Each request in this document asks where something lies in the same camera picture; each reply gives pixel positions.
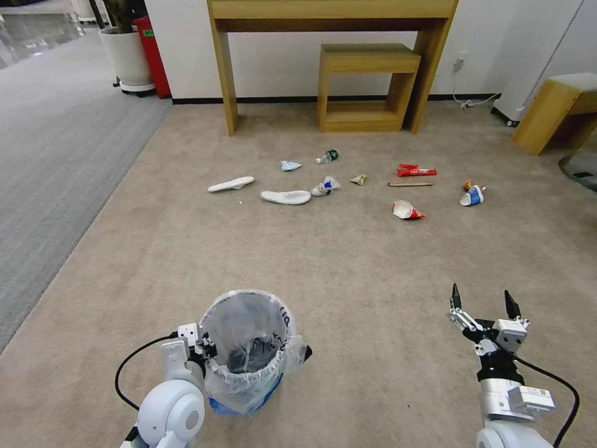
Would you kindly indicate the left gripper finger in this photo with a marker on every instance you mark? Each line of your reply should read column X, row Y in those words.
column 211, row 349

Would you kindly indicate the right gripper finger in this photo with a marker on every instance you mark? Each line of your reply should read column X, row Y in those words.
column 513, row 305
column 466, row 319

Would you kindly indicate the trash bin with clear liner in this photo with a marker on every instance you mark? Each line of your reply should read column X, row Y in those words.
column 252, row 326

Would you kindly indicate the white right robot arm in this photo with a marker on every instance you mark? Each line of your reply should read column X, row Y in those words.
column 501, row 401

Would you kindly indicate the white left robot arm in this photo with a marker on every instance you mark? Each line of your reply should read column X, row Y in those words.
column 171, row 413

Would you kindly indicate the dark round floor base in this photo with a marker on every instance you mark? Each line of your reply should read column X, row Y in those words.
column 580, row 172

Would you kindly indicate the crushed blue white paper cup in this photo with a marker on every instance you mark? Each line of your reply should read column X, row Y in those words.
column 473, row 196

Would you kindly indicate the crushed red white paper cup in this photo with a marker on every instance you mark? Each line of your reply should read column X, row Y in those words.
column 405, row 209

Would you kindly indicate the thin brown stick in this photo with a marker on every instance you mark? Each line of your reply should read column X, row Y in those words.
column 409, row 184

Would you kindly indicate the red snack wrapper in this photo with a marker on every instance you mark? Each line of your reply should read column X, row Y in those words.
column 415, row 171

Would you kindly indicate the white slipper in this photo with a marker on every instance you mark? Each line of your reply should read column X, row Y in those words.
column 228, row 185
column 285, row 197

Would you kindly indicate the crumpled tan paper scrap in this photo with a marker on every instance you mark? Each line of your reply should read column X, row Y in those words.
column 359, row 179

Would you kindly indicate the crushed bottle with blue label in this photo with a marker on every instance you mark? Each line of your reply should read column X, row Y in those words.
column 325, row 186

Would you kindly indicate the wooden bench with grey cushion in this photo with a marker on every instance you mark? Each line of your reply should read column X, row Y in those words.
column 550, row 112

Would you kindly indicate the crumpled pale blue tissue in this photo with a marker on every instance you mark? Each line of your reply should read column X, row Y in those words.
column 290, row 165

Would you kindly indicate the white wheeled appliance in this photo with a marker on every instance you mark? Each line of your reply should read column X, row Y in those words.
column 517, row 93

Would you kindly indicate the crushed green plastic bottle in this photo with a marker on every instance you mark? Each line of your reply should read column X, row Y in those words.
column 330, row 156

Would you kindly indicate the small wooden stool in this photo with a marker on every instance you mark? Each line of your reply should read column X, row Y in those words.
column 368, row 58

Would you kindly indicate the red cabinet box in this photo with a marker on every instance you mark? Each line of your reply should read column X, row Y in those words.
column 151, row 56

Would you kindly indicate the white round planter pot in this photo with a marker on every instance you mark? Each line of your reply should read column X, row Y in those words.
column 125, row 58

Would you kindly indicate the tall wooden desk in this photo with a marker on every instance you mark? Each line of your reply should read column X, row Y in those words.
column 326, row 9

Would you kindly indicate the dark plant trunk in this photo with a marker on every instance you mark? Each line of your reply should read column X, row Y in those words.
column 119, row 14

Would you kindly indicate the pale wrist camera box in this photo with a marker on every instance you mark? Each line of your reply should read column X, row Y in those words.
column 510, row 335
column 188, row 332

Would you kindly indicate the white wall socket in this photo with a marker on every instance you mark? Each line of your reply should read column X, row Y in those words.
column 461, row 60

